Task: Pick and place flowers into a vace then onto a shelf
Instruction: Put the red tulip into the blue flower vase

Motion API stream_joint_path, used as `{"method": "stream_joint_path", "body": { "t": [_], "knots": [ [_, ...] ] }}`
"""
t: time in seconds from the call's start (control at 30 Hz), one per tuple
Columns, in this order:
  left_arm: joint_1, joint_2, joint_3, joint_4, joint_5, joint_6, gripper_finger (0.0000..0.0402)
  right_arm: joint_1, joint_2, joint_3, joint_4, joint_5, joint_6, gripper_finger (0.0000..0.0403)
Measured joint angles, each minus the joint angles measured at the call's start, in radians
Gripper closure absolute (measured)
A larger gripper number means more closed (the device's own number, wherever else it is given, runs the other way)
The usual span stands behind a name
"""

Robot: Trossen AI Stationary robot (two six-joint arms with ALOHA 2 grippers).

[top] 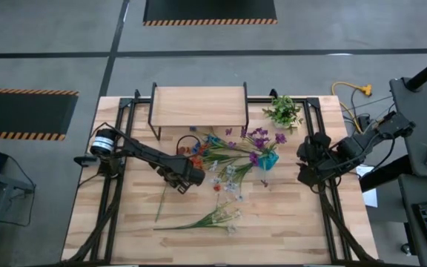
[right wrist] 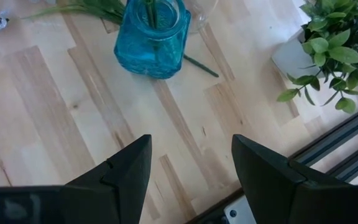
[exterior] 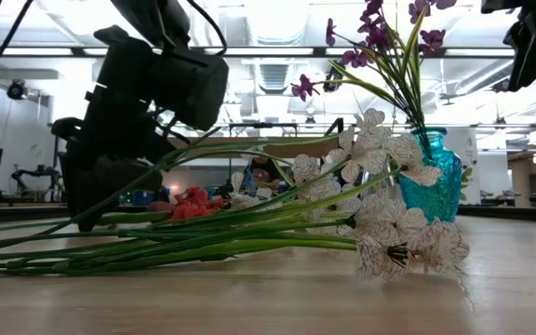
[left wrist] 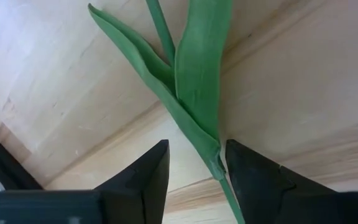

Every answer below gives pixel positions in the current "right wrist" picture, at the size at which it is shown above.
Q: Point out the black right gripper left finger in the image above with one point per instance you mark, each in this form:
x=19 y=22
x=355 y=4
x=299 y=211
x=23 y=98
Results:
x=120 y=186

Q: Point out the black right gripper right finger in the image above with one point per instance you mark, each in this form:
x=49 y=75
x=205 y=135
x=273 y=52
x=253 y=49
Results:
x=275 y=193

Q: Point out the blue glass vase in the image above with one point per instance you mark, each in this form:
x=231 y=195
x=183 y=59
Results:
x=148 y=53

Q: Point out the red artificial tulip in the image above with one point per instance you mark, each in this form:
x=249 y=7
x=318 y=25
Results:
x=152 y=12

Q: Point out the white spotted artificial flower bunch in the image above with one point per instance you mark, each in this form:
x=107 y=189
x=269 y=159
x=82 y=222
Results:
x=89 y=9

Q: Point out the clear glass vase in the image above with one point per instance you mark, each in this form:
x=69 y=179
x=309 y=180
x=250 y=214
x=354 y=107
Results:
x=202 y=15

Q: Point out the green plant in white pot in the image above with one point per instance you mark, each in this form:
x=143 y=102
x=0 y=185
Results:
x=340 y=46

